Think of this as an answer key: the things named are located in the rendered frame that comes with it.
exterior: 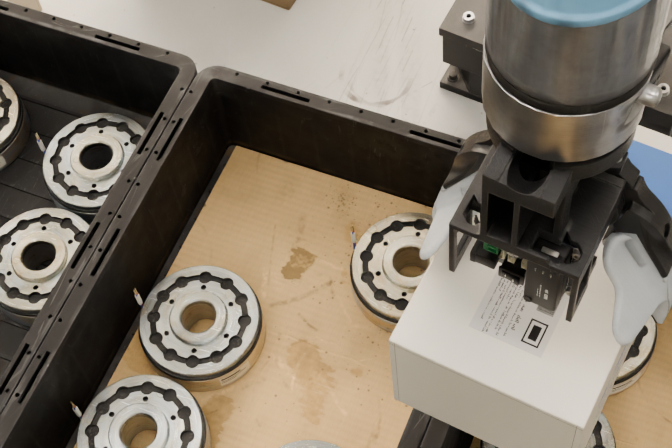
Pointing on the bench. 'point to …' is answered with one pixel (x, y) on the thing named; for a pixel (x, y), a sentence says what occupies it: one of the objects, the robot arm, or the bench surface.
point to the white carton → (515, 343)
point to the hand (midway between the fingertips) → (551, 263)
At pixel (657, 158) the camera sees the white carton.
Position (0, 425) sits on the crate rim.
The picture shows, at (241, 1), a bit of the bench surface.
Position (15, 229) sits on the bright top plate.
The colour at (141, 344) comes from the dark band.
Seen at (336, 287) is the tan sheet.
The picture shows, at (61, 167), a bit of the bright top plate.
